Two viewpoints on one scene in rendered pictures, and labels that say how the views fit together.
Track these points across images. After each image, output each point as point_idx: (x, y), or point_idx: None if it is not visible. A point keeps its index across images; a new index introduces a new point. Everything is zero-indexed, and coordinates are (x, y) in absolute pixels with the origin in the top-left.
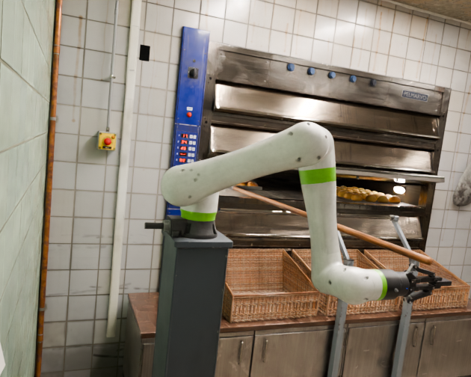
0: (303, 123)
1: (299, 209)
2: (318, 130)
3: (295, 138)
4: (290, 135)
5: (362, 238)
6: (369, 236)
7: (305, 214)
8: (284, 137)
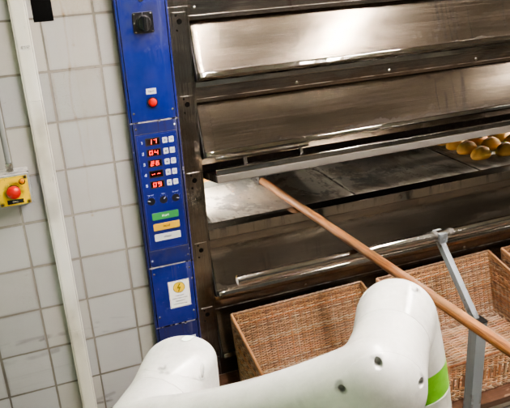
0: (366, 358)
1: (380, 257)
2: (403, 379)
3: (354, 404)
4: (341, 393)
5: (503, 352)
6: None
7: (392, 271)
8: (329, 393)
